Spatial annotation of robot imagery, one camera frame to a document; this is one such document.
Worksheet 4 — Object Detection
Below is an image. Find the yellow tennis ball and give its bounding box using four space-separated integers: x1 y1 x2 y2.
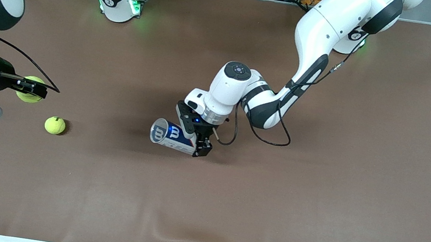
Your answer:
14 74 48 106
43 115 68 136

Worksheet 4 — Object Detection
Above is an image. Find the brown table mat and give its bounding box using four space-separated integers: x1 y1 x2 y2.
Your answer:
0 0 431 242

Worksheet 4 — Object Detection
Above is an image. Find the blue white tennis ball can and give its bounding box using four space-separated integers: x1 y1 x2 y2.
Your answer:
147 117 201 155

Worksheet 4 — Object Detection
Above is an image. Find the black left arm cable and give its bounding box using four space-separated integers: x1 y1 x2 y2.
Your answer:
231 13 369 158

